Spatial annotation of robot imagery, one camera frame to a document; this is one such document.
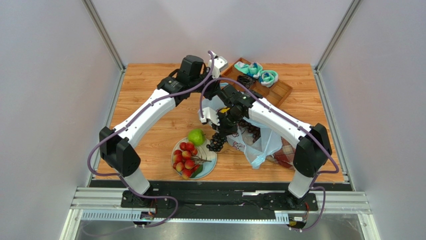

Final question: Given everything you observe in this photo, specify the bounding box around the black rolled sock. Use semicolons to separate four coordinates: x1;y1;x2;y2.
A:
237;74;256;89

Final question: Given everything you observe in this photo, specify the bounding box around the red plaid folded cloth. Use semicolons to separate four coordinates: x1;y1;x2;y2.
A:
272;138;296;171

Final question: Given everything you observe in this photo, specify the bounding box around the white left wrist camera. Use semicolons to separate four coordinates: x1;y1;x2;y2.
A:
207;55;229;79

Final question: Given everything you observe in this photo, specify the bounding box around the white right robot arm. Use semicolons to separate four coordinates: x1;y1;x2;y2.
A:
212;84;333;199

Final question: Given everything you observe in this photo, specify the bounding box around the teal white sock pair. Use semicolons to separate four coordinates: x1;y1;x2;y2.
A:
233;61;263;79

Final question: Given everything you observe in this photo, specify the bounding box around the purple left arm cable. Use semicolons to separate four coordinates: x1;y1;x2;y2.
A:
81;50;216;238

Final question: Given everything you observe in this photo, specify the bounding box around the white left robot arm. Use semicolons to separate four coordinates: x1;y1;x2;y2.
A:
99;51;228;196

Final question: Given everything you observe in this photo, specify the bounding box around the red purple fake grape bunch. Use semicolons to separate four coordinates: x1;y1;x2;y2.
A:
238;120;261;143

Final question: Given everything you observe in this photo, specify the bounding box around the dark fake grape bunch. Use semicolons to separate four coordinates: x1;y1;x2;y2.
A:
206;132;227;153

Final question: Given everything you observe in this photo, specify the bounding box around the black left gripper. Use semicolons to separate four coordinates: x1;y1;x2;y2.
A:
189;67;222;101

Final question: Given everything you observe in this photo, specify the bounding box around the green fake apple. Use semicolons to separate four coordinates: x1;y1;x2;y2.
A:
187;128;206;147

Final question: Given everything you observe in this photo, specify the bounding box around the cream blue ceramic plate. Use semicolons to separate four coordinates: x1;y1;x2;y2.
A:
171;137;218;180

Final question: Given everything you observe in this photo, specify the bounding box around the light blue plastic bag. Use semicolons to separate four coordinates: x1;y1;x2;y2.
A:
199;96;283;170

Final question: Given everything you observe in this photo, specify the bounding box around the red fake cherry bunch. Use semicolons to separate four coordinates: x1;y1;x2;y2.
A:
172;141;213;181

